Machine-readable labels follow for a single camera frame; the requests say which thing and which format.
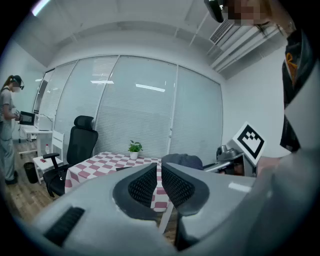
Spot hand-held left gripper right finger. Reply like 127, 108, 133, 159
161, 162, 210, 217

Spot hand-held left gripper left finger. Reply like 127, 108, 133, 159
112, 162, 158, 221

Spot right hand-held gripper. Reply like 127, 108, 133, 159
202, 121, 266, 178

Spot blue-grey cloth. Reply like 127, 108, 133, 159
161, 153, 204, 171

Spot white table leg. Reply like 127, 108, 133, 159
158, 201, 174, 235

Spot green potted plant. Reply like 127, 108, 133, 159
127, 139, 144, 161

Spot pink white checked tablecloth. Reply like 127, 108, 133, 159
64, 150, 176, 213

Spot black office chair with headrest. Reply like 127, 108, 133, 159
42, 115, 99, 198

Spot black trash bin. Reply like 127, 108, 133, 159
23, 161, 39, 185

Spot white box appliance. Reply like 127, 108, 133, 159
37, 114, 54, 132

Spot white desk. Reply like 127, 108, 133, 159
18, 124, 54, 158

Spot black microwave oven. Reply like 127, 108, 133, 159
18, 110, 36, 127

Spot white ceiling air vent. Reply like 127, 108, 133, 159
208, 19, 235, 46

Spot ceiling strip light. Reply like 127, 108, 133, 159
30, 0, 51, 17

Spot black head-worn camera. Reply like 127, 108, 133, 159
203, 0, 229, 24

